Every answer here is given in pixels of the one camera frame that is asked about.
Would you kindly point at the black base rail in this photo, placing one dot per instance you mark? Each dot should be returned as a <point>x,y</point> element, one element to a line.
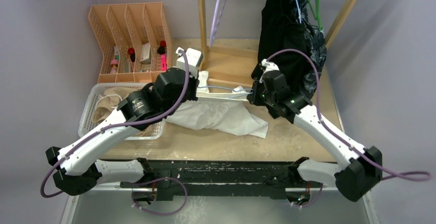
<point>171,178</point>

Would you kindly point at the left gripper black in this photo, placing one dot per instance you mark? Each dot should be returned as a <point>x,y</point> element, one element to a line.
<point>194,82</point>

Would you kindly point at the white plastic basket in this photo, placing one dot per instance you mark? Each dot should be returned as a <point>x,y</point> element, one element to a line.
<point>86,125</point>

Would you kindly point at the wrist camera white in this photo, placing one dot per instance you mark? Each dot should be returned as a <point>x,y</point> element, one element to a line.
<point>194,59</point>
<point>267,66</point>

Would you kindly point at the red black marker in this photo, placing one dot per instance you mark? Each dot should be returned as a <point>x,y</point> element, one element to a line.
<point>132,55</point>

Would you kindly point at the lilac hanger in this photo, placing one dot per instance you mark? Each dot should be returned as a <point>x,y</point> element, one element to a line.
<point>216,19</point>

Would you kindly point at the white shorts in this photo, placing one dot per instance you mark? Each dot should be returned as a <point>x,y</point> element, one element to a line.
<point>228,116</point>

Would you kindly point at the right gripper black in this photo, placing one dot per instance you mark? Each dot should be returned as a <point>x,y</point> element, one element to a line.
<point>254,97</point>

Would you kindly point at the beige shorts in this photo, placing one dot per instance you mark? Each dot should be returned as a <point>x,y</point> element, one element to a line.
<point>109,101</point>

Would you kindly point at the peach plastic file organizer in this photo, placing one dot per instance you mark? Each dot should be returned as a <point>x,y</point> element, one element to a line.
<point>118,27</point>

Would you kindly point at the white small box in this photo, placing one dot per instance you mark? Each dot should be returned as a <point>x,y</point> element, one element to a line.
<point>145,57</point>

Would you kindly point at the green hanger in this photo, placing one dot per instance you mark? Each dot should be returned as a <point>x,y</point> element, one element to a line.
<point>315,10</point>

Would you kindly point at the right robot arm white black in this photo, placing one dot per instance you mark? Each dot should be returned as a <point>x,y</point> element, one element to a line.
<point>356,169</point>

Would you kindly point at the black patterned shorts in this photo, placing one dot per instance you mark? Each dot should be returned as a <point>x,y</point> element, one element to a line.
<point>301,47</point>

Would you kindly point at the pink highlighter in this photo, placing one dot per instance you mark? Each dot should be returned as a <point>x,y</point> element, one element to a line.
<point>163,60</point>

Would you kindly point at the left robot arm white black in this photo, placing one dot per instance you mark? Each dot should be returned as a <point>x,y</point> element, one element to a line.
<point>77,168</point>

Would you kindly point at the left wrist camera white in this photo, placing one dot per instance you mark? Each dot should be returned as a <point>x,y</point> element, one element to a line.
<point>194,59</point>

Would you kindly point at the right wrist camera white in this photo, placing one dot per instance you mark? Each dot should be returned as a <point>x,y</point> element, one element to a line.
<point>267,66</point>

